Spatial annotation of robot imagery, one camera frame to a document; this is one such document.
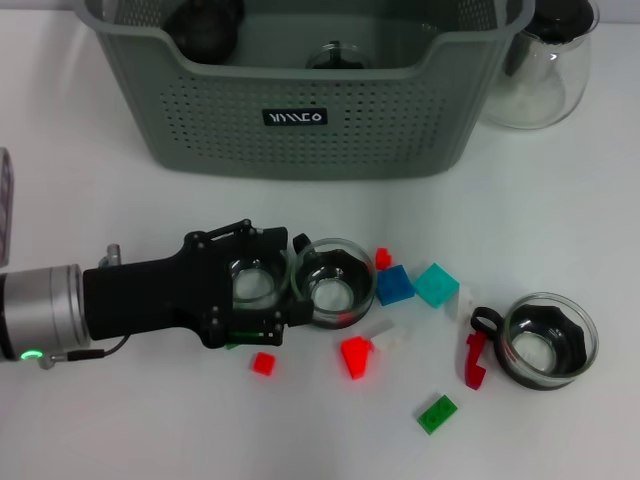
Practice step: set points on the white long brick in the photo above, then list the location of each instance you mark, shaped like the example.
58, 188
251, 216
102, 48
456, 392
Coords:
392, 340

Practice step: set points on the blue square brick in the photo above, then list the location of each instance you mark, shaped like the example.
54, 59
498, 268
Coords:
394, 286

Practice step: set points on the small red square brick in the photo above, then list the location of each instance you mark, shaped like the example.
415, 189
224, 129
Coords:
263, 363

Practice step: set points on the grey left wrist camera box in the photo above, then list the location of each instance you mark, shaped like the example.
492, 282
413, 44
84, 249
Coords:
6, 205

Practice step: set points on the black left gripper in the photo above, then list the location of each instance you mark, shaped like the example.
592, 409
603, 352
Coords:
150, 300

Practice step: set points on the black round teapot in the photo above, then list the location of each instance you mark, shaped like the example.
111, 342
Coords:
200, 35

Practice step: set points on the silver left gripper fitting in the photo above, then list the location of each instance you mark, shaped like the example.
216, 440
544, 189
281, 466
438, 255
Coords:
110, 255

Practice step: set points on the large red sloped brick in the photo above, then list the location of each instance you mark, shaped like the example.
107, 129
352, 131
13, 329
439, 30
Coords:
356, 356

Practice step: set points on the glass carafe with black lid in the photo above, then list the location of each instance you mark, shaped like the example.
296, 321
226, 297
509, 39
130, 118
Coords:
540, 90

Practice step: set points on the dark red curved brick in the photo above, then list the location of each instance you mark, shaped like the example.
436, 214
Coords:
475, 365

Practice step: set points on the green flat two-stud brick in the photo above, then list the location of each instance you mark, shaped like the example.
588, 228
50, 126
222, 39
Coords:
437, 414
231, 345

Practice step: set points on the teal square brick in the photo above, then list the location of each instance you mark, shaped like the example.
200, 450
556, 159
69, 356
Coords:
436, 285

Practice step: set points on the small red notched brick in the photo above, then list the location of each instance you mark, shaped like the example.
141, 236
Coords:
383, 259

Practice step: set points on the white chunky brick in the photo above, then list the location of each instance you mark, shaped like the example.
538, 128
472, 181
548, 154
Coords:
465, 300

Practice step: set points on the glass teacup with black sleeve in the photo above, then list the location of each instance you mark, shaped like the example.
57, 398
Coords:
252, 289
547, 345
340, 56
330, 297

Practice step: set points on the grey-green perforated storage bin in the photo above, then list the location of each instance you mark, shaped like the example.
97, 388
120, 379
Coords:
300, 150

